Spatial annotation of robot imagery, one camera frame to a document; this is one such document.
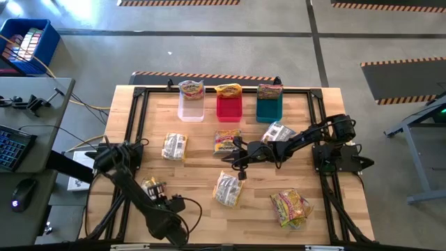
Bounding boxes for grey metal stand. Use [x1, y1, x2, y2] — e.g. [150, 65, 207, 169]
[383, 91, 446, 205]

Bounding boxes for blue plastic crate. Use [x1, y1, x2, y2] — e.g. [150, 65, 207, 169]
[0, 17, 62, 76]

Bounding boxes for teal plastic bin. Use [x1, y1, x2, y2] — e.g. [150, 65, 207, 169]
[256, 93, 284, 124]

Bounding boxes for white box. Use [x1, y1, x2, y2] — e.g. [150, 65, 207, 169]
[67, 150, 95, 192]

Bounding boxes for black desk clamp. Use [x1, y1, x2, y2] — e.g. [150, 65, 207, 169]
[0, 87, 66, 118]

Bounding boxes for lime green Maruchan noodle packet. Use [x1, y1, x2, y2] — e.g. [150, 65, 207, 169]
[256, 83, 284, 101]
[270, 188, 314, 230]

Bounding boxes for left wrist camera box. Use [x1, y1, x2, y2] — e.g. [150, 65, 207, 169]
[172, 195, 187, 214]

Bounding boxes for red plastic bin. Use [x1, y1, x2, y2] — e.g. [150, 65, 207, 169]
[215, 93, 243, 123]

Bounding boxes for grey side desk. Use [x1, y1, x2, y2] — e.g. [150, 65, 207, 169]
[0, 76, 76, 247]

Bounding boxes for black computer mouse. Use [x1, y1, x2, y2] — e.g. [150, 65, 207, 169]
[11, 178, 38, 213]

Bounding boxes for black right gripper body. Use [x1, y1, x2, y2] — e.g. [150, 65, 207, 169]
[240, 141, 283, 165]

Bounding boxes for black flat bar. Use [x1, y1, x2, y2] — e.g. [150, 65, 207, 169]
[47, 149, 95, 185]

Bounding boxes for backlit black keyboard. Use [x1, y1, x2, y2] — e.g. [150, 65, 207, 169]
[0, 124, 38, 174]

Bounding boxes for black bottom beam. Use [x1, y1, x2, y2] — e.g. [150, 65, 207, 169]
[0, 239, 446, 251]

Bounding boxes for hazard striped floor mat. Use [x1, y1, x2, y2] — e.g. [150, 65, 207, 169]
[360, 56, 446, 106]
[128, 70, 279, 87]
[330, 0, 446, 14]
[116, 0, 241, 7]

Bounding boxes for colourful packet stack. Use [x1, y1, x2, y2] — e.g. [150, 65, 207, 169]
[3, 27, 45, 63]

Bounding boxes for white bracket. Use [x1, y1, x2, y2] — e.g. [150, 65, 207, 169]
[305, 245, 345, 251]
[110, 243, 151, 251]

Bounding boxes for yellow cable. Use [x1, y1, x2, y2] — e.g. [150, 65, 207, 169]
[0, 33, 112, 112]

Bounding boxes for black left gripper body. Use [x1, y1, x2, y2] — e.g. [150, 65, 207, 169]
[153, 192, 177, 215]

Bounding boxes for black aluminium table frame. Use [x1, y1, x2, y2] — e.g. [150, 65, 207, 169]
[78, 85, 376, 245]

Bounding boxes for clear plastic bin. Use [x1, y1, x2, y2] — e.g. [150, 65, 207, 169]
[176, 83, 206, 123]

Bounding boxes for red green packet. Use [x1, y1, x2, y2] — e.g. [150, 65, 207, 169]
[140, 176, 167, 202]

